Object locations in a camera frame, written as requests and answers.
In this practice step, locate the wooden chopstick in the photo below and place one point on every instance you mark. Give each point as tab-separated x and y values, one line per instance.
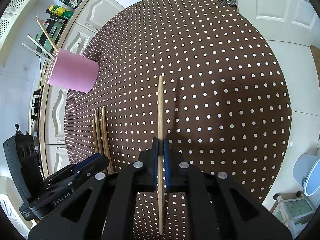
105	140
95	137
42	47
97	125
37	53
46	34
160	136

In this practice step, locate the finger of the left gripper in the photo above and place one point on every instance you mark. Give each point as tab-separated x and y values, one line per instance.
91	162
55	193

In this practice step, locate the beige kitchen countertop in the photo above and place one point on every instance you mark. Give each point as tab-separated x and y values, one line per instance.
53	155

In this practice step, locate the white panel door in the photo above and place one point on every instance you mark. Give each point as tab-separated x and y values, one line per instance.
294	21

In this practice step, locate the brown polka dot tablecloth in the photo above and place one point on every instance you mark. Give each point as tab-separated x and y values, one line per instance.
226	106

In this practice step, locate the cream lattice wall cabinet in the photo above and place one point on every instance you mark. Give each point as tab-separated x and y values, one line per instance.
11	21

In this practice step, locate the cream base kitchen cabinets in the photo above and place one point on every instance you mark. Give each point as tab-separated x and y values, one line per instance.
94	18

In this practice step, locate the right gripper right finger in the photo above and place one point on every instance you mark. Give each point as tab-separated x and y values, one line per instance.
218	207

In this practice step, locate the light blue round bin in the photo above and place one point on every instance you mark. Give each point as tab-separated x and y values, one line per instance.
306	173

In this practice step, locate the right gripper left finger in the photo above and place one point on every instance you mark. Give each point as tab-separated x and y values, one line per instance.
102	206

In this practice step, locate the small green top stool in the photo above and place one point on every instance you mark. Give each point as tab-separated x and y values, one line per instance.
294	210

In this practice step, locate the pink cylindrical utensil holder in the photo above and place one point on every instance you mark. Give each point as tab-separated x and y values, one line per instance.
73	71

